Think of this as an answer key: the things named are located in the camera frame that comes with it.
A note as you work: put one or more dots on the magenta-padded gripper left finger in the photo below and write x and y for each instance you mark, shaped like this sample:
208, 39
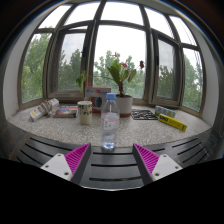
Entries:
60, 165

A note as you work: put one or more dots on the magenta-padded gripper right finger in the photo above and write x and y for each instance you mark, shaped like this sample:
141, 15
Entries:
164, 165

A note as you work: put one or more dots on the clear plastic water bottle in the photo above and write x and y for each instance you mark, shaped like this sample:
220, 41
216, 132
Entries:
110, 120

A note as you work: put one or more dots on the yellow rectangular box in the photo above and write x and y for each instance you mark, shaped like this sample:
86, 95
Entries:
172, 122

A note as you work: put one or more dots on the light blue patterned box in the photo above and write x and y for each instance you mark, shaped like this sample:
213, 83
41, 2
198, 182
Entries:
165, 111

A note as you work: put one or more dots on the black lattice trivet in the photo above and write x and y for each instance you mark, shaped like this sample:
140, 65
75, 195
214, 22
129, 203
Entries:
143, 115

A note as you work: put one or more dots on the cream paper cup black lettering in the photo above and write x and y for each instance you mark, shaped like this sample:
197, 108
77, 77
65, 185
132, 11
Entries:
85, 113

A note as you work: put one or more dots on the potted plant in white pot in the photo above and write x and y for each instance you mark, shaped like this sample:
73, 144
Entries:
124, 105

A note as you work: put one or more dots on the filament spool cardboard box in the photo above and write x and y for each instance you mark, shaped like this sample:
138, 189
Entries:
96, 95

